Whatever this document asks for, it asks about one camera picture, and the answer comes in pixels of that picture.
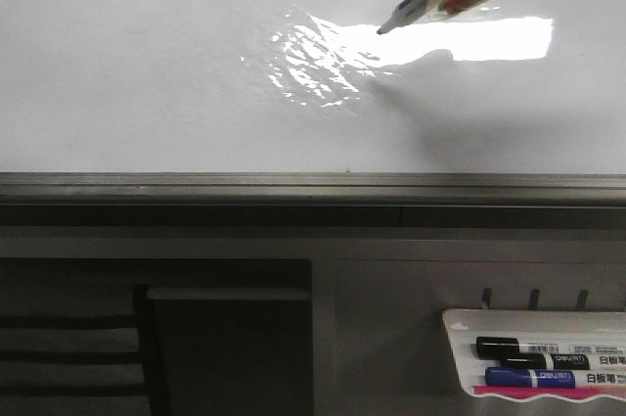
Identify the white plastic marker tray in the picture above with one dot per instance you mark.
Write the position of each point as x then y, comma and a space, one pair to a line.
463, 326

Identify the black chair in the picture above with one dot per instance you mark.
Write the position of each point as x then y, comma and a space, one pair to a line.
147, 355

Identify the white whiteboard with aluminium frame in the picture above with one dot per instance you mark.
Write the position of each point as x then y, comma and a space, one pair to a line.
298, 111

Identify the black capped whiteboard marker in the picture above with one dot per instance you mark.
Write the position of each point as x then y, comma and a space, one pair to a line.
494, 347

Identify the pink whiteboard marker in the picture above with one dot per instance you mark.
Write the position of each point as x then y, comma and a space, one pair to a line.
525, 393

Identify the blue whiteboard marker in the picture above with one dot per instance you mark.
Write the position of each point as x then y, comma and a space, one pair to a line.
553, 379

